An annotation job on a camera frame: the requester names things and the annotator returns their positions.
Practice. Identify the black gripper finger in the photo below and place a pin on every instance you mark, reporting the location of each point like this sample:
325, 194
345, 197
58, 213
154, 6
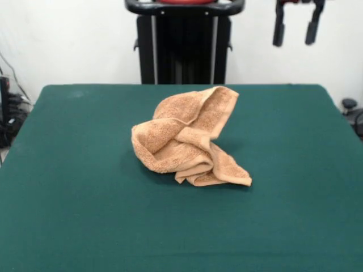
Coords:
310, 34
278, 34

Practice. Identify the orange terry towel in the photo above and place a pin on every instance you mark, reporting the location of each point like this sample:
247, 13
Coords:
170, 141

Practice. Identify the red robot base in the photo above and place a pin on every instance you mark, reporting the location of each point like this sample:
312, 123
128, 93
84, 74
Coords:
184, 1

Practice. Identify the black chair base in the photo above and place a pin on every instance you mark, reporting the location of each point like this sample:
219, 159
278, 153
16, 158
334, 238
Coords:
353, 113

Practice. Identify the dark green table cloth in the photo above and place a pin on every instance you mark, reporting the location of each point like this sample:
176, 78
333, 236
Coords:
85, 212

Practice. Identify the black equipment box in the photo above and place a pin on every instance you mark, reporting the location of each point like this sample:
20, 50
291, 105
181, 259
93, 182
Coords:
4, 99

